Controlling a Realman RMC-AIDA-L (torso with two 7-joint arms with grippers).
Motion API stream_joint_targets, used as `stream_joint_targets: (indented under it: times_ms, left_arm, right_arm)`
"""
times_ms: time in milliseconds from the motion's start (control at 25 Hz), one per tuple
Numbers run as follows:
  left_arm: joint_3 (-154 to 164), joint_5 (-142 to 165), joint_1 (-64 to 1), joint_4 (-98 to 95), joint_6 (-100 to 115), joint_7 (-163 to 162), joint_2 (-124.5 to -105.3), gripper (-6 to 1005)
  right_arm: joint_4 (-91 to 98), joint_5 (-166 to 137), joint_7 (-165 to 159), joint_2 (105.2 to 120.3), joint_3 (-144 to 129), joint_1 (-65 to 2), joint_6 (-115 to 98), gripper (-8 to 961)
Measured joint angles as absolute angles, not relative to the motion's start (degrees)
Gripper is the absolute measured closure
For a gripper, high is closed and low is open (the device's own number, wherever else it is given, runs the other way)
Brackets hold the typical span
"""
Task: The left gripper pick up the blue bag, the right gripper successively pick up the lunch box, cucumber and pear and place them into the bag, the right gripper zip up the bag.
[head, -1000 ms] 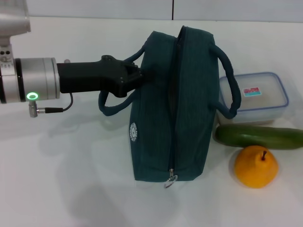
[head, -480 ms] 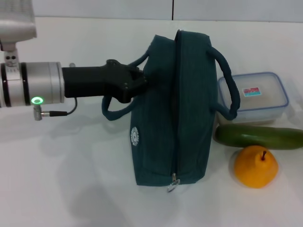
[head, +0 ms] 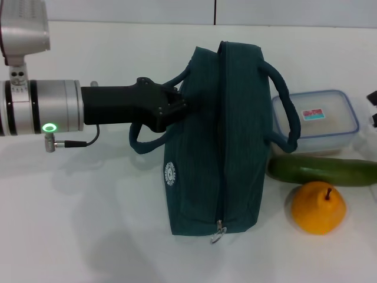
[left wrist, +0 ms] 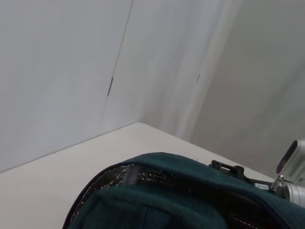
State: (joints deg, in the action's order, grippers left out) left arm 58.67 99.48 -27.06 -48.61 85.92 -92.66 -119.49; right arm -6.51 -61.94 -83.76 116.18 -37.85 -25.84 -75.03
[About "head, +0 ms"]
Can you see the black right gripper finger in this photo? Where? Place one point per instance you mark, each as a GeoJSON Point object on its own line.
{"type": "Point", "coordinates": [373, 98]}
{"type": "Point", "coordinates": [374, 120]}

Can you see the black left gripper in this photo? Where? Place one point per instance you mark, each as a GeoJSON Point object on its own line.
{"type": "Point", "coordinates": [117, 103]}

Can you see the clear plastic food container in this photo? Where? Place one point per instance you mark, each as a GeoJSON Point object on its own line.
{"type": "Point", "coordinates": [324, 129]}

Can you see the teal blue lunch bag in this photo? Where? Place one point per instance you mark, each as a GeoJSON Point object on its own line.
{"type": "Point", "coordinates": [235, 132]}

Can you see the green cucumber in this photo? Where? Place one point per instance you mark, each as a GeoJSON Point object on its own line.
{"type": "Point", "coordinates": [324, 172]}

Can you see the orange pear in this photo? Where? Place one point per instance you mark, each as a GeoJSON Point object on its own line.
{"type": "Point", "coordinates": [315, 212]}

